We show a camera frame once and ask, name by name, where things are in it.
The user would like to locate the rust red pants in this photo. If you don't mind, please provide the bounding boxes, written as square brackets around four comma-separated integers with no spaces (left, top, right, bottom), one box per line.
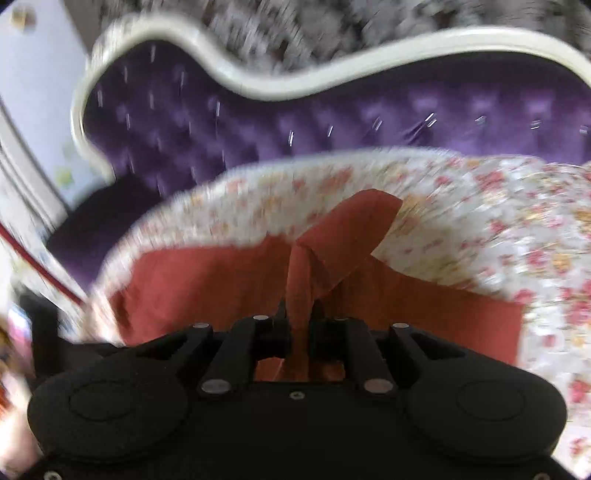
[109,190,522,380]

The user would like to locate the purple tufted headboard white frame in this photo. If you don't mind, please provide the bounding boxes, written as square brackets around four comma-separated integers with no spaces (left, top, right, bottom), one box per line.
[70,14,590,196]

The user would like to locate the grey damask curtain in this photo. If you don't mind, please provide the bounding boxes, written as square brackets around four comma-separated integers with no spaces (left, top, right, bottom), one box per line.
[65,0,590,72]

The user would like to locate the floral bed sheet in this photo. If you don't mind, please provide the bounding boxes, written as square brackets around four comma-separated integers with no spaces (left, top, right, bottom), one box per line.
[84,148,590,476]

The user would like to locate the dark purple bedside stool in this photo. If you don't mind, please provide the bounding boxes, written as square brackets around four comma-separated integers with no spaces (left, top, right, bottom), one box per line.
[46,176,160,292]

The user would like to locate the red pole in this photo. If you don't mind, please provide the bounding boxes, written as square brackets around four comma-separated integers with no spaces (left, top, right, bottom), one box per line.
[0,223,85,306]

